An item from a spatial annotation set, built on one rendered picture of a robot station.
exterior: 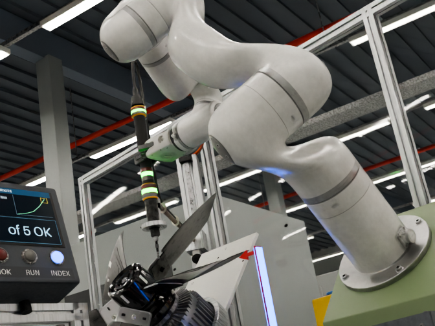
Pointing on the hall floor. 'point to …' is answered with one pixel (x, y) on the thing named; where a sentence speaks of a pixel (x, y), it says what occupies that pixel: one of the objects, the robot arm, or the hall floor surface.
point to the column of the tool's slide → (194, 194)
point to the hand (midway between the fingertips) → (145, 158)
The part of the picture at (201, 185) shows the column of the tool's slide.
